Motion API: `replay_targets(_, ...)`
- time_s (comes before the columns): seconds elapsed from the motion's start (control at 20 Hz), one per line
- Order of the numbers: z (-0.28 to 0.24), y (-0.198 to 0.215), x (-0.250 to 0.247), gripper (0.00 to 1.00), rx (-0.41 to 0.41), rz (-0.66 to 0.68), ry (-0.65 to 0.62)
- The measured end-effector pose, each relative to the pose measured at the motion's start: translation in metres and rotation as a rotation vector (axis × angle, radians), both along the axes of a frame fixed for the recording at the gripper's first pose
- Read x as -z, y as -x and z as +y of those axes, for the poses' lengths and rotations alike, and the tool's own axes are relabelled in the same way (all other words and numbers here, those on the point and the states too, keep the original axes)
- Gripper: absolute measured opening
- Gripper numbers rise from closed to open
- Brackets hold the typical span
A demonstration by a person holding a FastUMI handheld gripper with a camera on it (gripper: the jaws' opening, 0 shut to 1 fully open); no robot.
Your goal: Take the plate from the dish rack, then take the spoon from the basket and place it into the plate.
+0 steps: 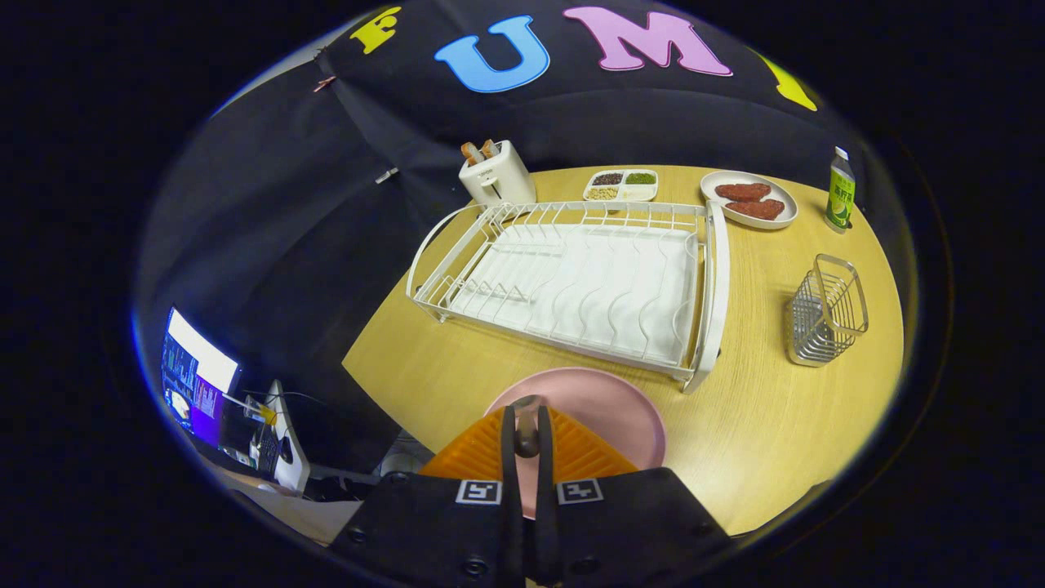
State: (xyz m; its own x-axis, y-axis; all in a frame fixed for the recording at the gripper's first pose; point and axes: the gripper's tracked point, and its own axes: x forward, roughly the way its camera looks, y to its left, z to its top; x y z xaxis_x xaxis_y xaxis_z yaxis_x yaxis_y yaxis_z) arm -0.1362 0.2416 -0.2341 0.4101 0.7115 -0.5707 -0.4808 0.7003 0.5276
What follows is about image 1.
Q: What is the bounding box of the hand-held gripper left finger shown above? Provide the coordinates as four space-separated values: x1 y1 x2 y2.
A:
327 406 524 588

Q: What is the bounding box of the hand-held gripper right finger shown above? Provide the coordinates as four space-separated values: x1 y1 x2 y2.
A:
535 406 732 587

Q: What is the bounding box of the pink plate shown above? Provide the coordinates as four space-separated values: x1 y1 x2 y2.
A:
483 367 668 520

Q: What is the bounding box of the dark metal spoon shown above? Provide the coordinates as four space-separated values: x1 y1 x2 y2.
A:
511 394 545 460

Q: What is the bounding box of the white wire dish rack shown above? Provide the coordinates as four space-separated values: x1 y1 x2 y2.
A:
406 199 732 394

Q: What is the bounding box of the metal wire basket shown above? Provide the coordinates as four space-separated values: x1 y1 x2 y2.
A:
785 253 869 368

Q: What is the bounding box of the white divided bean dish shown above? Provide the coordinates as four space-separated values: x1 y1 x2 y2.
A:
582 168 660 203

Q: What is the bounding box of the white oval plate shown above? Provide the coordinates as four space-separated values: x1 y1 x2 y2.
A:
700 170 799 230

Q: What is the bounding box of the white device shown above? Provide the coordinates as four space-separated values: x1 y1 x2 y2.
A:
260 380 312 492

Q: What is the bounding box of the computer monitor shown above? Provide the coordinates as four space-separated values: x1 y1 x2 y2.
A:
160 306 242 448

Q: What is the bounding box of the black backdrop cloth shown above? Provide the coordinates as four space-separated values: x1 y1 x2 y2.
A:
135 0 899 474

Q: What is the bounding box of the white toaster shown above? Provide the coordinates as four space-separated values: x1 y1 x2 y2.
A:
458 140 538 207

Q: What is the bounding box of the green drink bottle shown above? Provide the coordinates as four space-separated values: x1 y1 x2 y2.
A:
825 146 856 234

